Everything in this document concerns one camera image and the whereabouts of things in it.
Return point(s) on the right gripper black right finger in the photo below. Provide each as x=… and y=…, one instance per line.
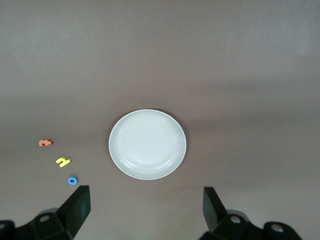
x=212, y=212

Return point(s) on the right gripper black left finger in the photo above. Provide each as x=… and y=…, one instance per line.
x=75, y=207

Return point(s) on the blue foam letter o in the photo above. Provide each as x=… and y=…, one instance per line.
x=69, y=180

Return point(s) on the yellow foam letter h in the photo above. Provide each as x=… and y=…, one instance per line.
x=62, y=162

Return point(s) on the orange foam letter r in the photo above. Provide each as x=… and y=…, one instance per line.
x=44, y=142

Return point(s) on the pale beige plate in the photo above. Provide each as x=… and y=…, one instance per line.
x=147, y=143

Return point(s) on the brown table cover sheet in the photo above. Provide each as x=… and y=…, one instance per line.
x=160, y=50

